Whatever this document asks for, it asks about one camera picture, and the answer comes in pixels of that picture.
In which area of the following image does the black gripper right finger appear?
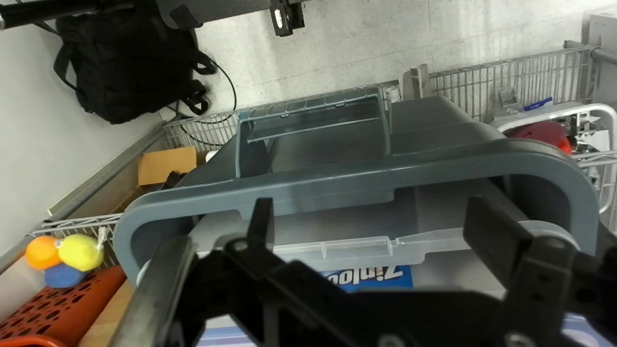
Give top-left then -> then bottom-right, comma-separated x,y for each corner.
463,191 -> 581,347

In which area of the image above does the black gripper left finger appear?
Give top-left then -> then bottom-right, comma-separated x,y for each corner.
191,197 -> 388,347

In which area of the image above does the grey tote with flap lid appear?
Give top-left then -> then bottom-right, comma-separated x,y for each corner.
114,85 -> 602,288

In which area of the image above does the red plastic object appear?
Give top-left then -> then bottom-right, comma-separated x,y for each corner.
510,120 -> 575,157

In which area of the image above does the cardboard box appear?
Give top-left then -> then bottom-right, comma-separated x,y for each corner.
135,145 -> 201,189

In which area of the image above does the silver metal bar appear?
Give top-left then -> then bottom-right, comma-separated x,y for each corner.
108,238 -> 195,347

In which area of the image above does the grey metal box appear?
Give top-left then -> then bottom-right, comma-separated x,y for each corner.
581,12 -> 617,104

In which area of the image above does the blue ball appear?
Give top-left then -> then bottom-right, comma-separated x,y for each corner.
43,263 -> 85,291

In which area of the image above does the black backpack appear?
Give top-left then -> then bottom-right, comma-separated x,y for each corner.
55,6 -> 218,126

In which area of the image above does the orange perforated basket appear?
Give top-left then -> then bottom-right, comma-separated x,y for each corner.
0,264 -> 128,347

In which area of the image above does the orange ball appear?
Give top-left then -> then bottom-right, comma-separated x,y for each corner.
24,236 -> 64,272

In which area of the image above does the thin black floor cable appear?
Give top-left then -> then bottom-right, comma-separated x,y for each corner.
172,56 -> 240,128

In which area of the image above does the white tube frame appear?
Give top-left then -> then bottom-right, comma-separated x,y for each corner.
494,103 -> 617,214

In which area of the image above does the metal wire shelf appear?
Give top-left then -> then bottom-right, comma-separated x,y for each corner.
37,41 -> 617,239

